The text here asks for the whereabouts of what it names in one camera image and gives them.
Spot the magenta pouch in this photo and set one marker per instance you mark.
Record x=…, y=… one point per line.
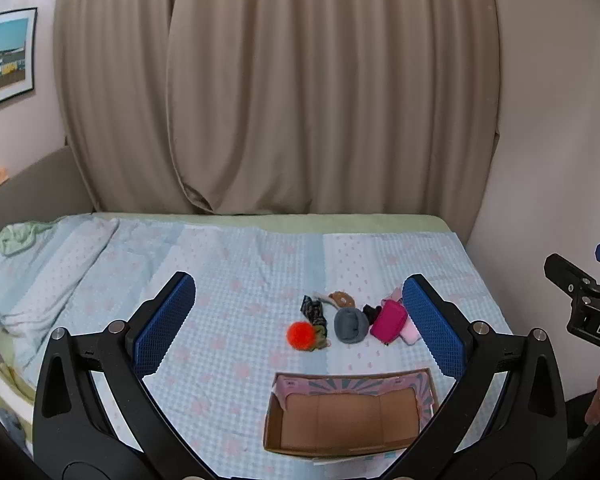
x=389, y=322

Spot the cardboard box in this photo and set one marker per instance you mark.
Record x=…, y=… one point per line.
x=350, y=420

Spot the orange pompom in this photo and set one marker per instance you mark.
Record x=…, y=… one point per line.
x=302, y=336

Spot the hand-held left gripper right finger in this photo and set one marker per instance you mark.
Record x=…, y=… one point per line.
x=432, y=330

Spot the beige curtain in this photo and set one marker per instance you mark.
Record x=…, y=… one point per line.
x=305, y=85

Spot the pink cloth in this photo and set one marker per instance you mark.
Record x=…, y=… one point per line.
x=411, y=333

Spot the black patterned cloth toy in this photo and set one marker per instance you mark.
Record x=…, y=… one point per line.
x=314, y=312

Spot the small black cloth item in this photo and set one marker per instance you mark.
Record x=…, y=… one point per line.
x=372, y=313

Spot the blue checkered floral blanket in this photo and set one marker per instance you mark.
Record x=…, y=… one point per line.
x=260, y=270

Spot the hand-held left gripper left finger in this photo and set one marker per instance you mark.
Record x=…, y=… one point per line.
x=164, y=325

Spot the grey knit beanie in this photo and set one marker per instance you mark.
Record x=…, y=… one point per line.
x=351, y=325

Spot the grey padded headboard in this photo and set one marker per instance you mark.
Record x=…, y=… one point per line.
x=39, y=185

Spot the framed wall picture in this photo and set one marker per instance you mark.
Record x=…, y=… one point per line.
x=4, y=55

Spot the brown furry plush toy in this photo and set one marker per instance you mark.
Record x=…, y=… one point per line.
x=342, y=300

